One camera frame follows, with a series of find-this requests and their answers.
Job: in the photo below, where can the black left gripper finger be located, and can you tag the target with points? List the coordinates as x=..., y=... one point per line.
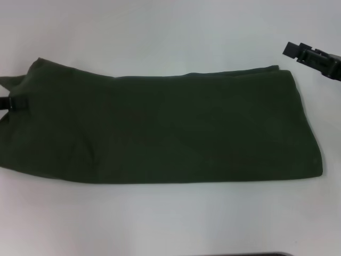
x=16, y=103

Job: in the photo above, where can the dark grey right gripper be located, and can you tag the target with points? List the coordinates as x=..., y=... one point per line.
x=334, y=66

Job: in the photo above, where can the dark green FREE t-shirt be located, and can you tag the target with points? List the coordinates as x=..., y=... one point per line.
x=160, y=128

